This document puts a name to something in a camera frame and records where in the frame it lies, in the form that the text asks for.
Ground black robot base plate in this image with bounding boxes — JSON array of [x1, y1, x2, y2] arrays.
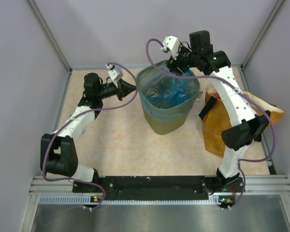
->
[[72, 175, 245, 201]]

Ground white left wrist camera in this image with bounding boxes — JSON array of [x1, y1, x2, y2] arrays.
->
[[106, 64, 123, 88]]

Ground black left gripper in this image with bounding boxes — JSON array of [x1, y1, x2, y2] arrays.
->
[[96, 78, 137, 101]]

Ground blue plastic trash bag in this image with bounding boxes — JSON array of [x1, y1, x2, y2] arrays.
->
[[136, 60, 201, 124]]

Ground olive green plastic trash bin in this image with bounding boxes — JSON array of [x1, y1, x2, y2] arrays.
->
[[136, 60, 201, 135]]

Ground yellow canvas tote bag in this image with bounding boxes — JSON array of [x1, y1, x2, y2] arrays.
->
[[199, 84, 284, 158]]

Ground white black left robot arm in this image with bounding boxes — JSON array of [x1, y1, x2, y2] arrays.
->
[[40, 73, 136, 192]]

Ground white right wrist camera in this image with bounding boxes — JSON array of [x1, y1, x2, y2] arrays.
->
[[161, 36, 181, 60]]

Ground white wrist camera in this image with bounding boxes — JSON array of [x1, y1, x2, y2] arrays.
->
[[161, 36, 181, 60], [106, 64, 123, 88]]

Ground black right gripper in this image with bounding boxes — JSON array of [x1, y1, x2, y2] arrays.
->
[[165, 43, 199, 77]]

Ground grey slotted cable duct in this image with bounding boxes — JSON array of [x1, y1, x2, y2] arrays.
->
[[39, 195, 233, 205]]

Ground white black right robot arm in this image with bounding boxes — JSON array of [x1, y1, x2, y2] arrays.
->
[[161, 30, 270, 193]]

